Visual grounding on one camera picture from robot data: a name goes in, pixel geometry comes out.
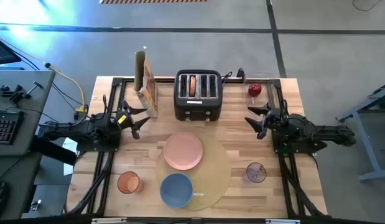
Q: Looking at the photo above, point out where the silver metal bracket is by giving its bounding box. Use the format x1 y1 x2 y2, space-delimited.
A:
265 218 300 224
91 217 128 224

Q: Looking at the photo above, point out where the seeded bagel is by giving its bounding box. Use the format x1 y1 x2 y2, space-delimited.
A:
188 75 197 98

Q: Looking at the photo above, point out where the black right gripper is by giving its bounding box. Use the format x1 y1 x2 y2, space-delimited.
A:
244 103 282 140

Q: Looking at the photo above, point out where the round woven straw placemat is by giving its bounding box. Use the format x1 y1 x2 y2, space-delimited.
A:
154 133 232 212

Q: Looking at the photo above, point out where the red apple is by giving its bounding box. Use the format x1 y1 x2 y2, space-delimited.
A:
248 83 262 98

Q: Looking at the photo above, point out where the grey metal stand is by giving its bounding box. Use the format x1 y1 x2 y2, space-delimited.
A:
335 80 385 183

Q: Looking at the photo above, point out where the black aluminium table frame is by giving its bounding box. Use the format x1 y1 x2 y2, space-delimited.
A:
64 76 330 224

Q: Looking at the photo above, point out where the orange plastic cup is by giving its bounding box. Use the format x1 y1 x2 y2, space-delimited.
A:
116 170 145 195

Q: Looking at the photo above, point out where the clear plastic container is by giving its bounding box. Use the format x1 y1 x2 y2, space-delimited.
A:
241 72 282 118

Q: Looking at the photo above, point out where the white paper sheet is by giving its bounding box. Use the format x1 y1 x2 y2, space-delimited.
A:
62 136 78 177

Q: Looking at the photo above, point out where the purple transparent cup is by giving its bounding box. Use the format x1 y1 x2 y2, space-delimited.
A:
241 161 268 184

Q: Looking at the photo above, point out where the black diagonal bar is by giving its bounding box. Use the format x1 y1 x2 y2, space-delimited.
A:
30 135 78 166

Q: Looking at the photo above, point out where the black four-slot toaster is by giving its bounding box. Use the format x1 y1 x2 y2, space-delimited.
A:
173 68 224 122

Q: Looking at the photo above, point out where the blue bowl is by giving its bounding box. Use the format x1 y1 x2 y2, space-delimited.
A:
159 172 195 209

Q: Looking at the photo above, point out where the yellow cable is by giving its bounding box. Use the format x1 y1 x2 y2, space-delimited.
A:
44 62 89 113

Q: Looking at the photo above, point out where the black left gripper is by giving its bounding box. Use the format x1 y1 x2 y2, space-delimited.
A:
116 100 151 140

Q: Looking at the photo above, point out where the yellow cereal box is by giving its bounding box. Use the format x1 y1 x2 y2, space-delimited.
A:
133 50 159 118

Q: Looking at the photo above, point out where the black desk clamp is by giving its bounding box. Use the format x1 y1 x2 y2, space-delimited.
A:
8 80 44 105

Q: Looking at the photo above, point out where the pink plate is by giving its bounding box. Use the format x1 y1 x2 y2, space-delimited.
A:
162 131 204 171

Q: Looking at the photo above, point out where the black toaster power cable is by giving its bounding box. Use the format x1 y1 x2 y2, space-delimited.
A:
221 67 246 85

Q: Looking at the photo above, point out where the small silver clamp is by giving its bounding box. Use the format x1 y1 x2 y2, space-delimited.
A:
29 198 42 212

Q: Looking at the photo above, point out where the grey desk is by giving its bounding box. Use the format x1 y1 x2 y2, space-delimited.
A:
0 70 56 220

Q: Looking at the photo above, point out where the black computer keyboard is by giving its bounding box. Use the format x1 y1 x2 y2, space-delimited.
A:
0 109 25 146

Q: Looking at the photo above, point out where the black computer monitor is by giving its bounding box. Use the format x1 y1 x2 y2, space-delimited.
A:
0 35 22 66

